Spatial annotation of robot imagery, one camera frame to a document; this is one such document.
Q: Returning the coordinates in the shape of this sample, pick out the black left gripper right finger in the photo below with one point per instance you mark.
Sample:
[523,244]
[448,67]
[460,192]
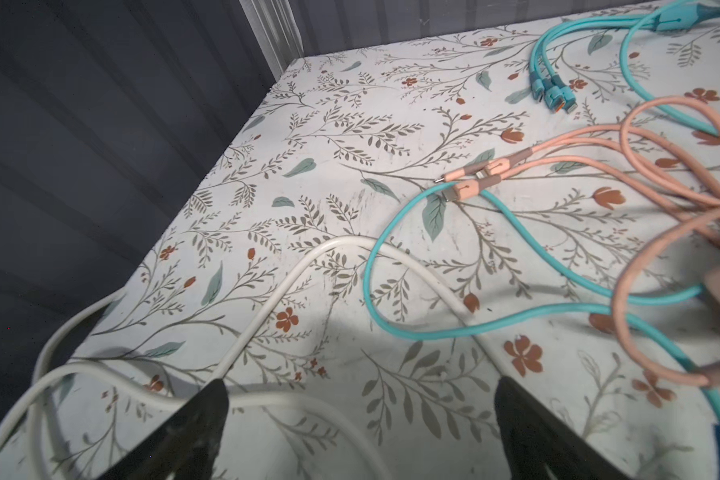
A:
[538,445]

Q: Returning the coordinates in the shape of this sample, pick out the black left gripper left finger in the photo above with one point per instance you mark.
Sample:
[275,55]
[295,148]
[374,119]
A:
[183,447]

